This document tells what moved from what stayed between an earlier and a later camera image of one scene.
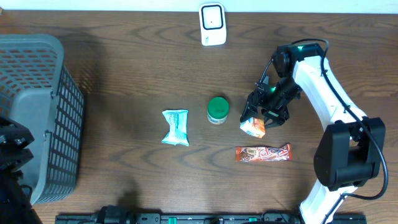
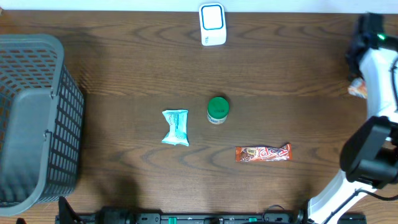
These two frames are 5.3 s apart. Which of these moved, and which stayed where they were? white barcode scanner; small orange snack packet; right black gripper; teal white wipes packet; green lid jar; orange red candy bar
Moved: right black gripper; small orange snack packet
Stayed: green lid jar; orange red candy bar; teal white wipes packet; white barcode scanner
